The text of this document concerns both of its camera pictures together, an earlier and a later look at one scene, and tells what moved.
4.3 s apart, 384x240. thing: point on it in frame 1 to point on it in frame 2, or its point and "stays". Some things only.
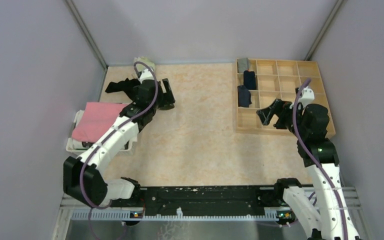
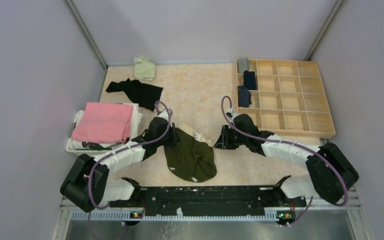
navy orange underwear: x=249 y=80 stays
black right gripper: x=266 y=114 to x=223 y=142
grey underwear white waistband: x=242 y=65 stays
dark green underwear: x=167 y=105 to x=195 y=159
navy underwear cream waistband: x=244 y=99 stays
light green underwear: x=140 y=67 stays
